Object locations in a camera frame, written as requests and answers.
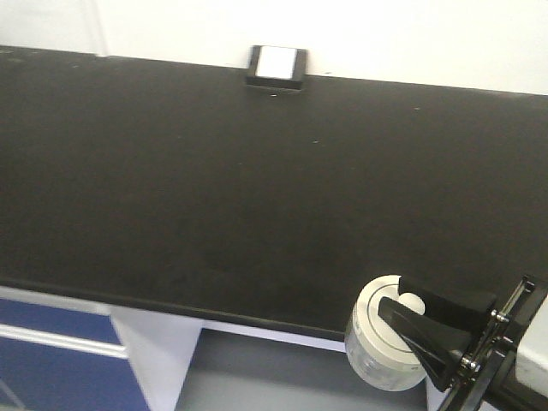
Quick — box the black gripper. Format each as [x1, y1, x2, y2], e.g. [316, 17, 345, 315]
[378, 275, 547, 410]

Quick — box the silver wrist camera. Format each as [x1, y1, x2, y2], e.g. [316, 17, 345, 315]
[515, 298, 548, 396]

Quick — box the blue bench drawer cabinet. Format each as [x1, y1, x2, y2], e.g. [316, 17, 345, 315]
[1, 287, 149, 410]

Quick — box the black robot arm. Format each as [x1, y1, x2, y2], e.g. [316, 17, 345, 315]
[378, 276, 547, 410]

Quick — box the black and white power socket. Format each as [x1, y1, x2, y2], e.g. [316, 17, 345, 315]
[245, 45, 308, 92]

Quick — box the glass jar with white lid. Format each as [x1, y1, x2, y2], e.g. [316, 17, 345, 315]
[344, 274, 426, 392]

